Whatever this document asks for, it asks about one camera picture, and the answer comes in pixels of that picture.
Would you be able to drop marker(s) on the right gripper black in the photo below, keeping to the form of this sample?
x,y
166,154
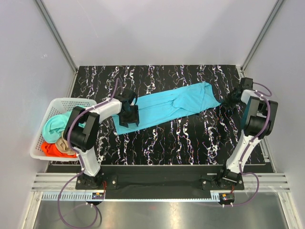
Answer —
x,y
231,97

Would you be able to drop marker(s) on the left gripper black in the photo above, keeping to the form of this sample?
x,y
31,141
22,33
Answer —
x,y
129,117

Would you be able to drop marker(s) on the bright blue t shirt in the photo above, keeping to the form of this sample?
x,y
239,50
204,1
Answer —
x,y
161,107

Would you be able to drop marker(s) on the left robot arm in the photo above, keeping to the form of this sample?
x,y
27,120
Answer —
x,y
83,125

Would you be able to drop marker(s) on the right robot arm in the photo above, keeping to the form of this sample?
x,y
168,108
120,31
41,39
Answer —
x,y
257,122

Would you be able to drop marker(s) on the white plastic laundry basket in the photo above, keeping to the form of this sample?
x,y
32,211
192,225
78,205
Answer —
x,y
56,106

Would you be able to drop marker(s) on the beige t shirt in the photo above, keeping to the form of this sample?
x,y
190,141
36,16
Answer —
x,y
63,147

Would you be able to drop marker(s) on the teal green t shirt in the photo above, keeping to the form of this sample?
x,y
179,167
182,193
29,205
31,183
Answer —
x,y
54,127

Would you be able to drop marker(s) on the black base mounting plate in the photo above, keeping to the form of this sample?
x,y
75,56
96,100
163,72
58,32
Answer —
x,y
153,182

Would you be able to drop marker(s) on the orange t shirt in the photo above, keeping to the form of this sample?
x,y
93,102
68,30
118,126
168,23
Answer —
x,y
52,151

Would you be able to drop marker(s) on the left small connector board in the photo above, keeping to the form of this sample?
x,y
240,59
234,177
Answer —
x,y
98,195

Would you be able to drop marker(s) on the small connector board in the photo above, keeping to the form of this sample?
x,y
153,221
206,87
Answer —
x,y
98,195
227,197

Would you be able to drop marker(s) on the right small connector board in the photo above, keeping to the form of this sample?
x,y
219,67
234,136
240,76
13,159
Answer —
x,y
227,197

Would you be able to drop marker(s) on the right aluminium frame post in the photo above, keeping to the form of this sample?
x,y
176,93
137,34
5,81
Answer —
x,y
265,28

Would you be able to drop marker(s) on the aluminium frame post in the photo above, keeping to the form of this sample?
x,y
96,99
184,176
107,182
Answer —
x,y
54,31
265,28

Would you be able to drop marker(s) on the aluminium front rail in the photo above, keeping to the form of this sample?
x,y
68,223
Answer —
x,y
63,187

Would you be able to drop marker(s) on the left aluminium frame post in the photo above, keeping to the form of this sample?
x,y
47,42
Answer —
x,y
54,31

